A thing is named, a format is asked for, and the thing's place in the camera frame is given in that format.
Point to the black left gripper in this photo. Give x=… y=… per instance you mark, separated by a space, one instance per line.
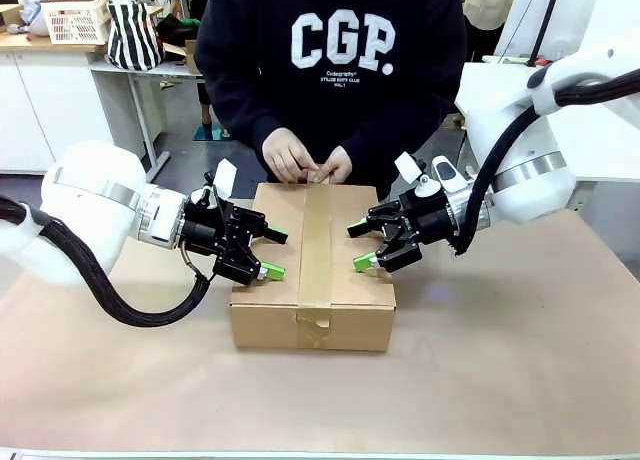
x=210 y=230

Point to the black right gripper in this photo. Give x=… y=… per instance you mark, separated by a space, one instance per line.
x=425 y=217

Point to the brown packing tape strip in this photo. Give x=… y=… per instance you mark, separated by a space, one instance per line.
x=316 y=250

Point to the large brown cardboard box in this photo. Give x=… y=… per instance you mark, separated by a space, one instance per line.
x=270 y=320

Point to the person's right forearm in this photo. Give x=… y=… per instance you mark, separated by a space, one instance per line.
x=255 y=115

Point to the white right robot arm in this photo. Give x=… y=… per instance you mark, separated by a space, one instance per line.
x=545 y=145

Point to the person's left forearm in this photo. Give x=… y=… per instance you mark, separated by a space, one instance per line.
x=390 y=135

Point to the small open cardboard box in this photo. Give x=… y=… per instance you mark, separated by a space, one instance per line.
x=182 y=55

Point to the person's left hand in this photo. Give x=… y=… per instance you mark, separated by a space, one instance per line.
x=336 y=169

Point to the person's right hand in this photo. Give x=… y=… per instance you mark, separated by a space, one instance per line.
x=286 y=155

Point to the teal floor mat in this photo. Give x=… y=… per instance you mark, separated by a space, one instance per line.
x=210 y=133

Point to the bystander in black clothes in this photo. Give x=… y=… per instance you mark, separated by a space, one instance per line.
x=210 y=110

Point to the person in black sweatshirt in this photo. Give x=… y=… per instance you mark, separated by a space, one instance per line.
x=330 y=80

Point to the white desk with metal legs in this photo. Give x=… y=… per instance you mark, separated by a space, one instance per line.
x=150 y=75

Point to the black bag with green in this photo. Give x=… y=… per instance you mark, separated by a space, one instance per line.
x=175 y=30

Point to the black white striped bag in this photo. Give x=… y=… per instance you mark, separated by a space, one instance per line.
x=132 y=35

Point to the bystander in beige top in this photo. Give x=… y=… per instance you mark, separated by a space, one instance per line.
x=492 y=5

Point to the black tripod stand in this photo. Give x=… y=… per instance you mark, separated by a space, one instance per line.
x=545 y=25

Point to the white plastic basket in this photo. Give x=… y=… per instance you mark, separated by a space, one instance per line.
x=75 y=22

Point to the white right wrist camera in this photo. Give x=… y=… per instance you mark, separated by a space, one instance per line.
x=409 y=167

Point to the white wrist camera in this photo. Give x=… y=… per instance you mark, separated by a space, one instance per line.
x=409 y=167
x=225 y=176

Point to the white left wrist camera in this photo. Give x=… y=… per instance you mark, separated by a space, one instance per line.
x=225 y=176

